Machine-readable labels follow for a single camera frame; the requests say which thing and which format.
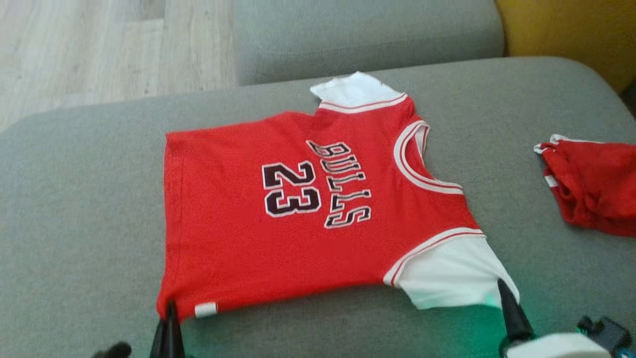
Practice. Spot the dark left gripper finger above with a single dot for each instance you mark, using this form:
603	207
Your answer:
169	338

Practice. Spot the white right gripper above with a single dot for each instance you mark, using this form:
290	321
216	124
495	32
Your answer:
561	348

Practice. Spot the red Bulls basketball jersey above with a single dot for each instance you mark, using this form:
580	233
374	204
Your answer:
223	238

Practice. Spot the red shorts white waistband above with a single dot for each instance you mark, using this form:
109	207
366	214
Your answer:
596	189

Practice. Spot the grey sofa seat cushion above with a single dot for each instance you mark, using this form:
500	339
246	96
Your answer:
79	199

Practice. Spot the yellow upholstered object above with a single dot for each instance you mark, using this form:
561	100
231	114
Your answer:
571	30

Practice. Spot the grey sofa back cushion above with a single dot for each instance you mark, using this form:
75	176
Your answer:
367	35

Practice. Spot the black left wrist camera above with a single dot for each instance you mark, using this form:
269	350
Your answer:
114	350

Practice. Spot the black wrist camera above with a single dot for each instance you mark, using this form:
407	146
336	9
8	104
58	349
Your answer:
606	333
114	350

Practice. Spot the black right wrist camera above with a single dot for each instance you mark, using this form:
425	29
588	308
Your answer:
606	333

